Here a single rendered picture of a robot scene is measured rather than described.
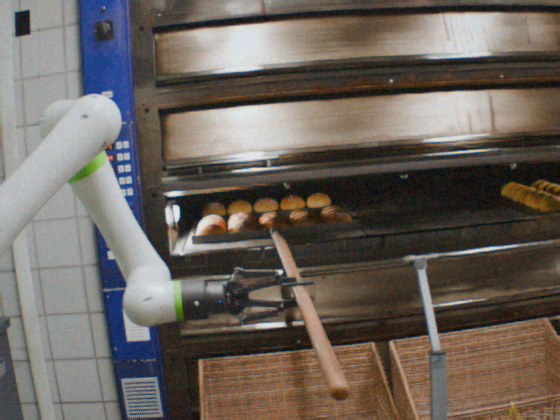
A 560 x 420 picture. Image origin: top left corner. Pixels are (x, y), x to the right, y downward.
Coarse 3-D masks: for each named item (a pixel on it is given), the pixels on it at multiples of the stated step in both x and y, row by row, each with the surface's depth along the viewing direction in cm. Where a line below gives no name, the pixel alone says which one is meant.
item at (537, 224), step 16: (480, 224) 303; (496, 224) 300; (512, 224) 300; (528, 224) 300; (544, 224) 300; (320, 240) 302; (336, 240) 299; (352, 240) 298; (368, 240) 298; (384, 240) 299; (400, 240) 299; (416, 240) 299; (432, 240) 299; (448, 240) 300; (464, 240) 300; (176, 256) 297; (192, 256) 297; (208, 256) 297; (224, 256) 297; (240, 256) 297; (256, 256) 298; (272, 256) 298; (304, 256) 298
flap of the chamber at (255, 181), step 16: (432, 160) 282; (448, 160) 282; (464, 160) 282; (480, 160) 282; (496, 160) 282; (512, 160) 283; (528, 160) 283; (544, 160) 285; (256, 176) 280; (272, 176) 280; (288, 176) 280; (304, 176) 281; (320, 176) 281; (336, 176) 281; (352, 176) 285; (368, 176) 292; (384, 176) 298; (176, 192) 283; (192, 192) 291; (208, 192) 298
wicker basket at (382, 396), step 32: (288, 352) 298; (352, 352) 299; (224, 384) 296; (256, 384) 296; (288, 384) 297; (320, 384) 297; (352, 384) 297; (384, 384) 275; (224, 416) 294; (256, 416) 294; (288, 416) 295; (320, 416) 295; (352, 416) 296; (384, 416) 281
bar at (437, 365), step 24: (552, 240) 263; (336, 264) 262; (360, 264) 261; (384, 264) 261; (408, 264) 262; (432, 312) 252; (432, 336) 247; (432, 360) 242; (432, 384) 243; (432, 408) 244
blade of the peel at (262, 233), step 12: (288, 228) 319; (300, 228) 319; (312, 228) 319; (324, 228) 319; (336, 228) 319; (348, 228) 320; (192, 240) 317; (204, 240) 317; (216, 240) 318; (228, 240) 318
